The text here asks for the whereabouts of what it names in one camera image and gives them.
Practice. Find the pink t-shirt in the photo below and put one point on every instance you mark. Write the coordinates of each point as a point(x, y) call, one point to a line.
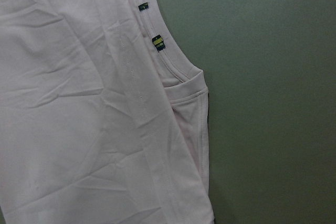
point(103, 117)

